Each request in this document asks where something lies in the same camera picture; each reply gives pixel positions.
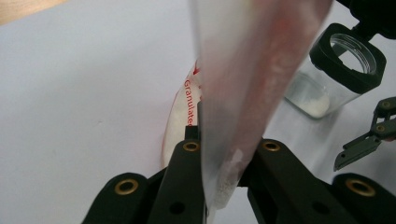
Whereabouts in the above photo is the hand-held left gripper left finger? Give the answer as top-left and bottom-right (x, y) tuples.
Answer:
(185, 101), (204, 142)

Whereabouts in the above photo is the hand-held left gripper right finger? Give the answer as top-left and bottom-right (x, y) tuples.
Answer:
(237, 148), (258, 189)

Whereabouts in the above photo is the glass jar with black lid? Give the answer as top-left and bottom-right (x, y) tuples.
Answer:
(283, 0), (396, 119)

